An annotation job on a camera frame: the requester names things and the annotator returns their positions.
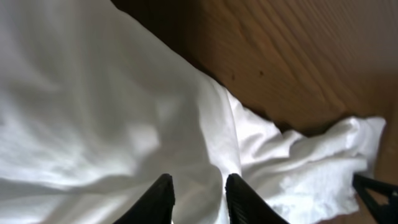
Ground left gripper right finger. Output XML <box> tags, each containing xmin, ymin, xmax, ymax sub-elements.
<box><xmin>225</xmin><ymin>174</ymin><xmax>288</xmax><ymax>224</ymax></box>

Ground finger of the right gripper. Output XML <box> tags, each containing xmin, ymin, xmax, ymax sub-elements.
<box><xmin>352</xmin><ymin>173</ymin><xmax>398</xmax><ymax>224</ymax></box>

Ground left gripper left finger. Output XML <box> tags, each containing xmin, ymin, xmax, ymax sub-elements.
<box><xmin>114</xmin><ymin>174</ymin><xmax>175</xmax><ymax>224</ymax></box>

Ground white graphic t-shirt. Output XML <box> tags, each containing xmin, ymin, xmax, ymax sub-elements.
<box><xmin>1</xmin><ymin>1</ymin><xmax>386</xmax><ymax>223</ymax></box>

